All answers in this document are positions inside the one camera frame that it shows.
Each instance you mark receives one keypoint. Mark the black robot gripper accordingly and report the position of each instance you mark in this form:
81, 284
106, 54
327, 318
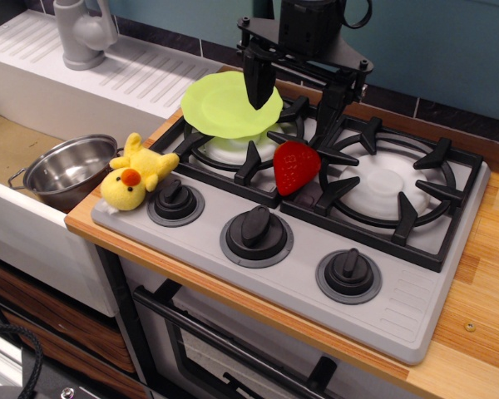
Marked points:
305, 39

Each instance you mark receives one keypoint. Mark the red toy strawberry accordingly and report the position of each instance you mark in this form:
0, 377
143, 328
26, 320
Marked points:
295, 164

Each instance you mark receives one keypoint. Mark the yellow stuffed duck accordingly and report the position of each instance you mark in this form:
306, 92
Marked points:
135, 174

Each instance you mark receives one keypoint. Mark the light green plastic plate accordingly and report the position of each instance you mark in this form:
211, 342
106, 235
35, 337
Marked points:
217, 105

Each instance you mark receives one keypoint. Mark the stainless steel pot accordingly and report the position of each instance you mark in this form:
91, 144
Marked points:
66, 174

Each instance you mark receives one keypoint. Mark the white left burner disc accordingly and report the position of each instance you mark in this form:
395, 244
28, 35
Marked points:
234, 151

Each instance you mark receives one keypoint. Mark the white burner disc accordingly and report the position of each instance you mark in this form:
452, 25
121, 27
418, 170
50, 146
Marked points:
234, 151
382, 177

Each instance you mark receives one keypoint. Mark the black left burner grate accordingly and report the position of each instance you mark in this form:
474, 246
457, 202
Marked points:
241, 167

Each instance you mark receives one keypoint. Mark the black burner grate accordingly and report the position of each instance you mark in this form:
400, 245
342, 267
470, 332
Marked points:
406, 196
241, 167

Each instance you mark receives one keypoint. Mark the white right burner disc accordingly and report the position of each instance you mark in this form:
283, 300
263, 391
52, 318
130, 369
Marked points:
382, 177

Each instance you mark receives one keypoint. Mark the black right burner grate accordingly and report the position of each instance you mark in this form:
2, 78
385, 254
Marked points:
406, 196

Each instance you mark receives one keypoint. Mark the black middle stove knob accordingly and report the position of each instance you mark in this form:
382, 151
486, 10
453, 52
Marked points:
256, 238

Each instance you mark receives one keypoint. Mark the black stove knob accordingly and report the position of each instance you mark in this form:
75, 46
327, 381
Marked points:
175, 205
256, 238
349, 277

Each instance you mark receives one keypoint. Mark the black left stove knob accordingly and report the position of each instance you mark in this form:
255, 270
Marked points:
175, 205

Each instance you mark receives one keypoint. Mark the black right stove knob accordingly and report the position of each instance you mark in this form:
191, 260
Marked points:
349, 277

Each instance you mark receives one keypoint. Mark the grey toy faucet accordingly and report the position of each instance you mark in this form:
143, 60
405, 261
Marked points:
84, 37

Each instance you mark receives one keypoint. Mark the grey toy stove top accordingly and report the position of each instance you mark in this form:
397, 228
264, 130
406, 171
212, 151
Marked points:
399, 321

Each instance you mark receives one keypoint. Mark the toy oven door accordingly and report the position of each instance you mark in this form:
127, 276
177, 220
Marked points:
217, 352

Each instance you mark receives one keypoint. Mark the wooden drawer front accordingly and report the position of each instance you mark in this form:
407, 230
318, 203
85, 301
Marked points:
74, 337

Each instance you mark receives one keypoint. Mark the black oven door handle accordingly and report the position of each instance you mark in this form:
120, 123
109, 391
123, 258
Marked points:
161, 303

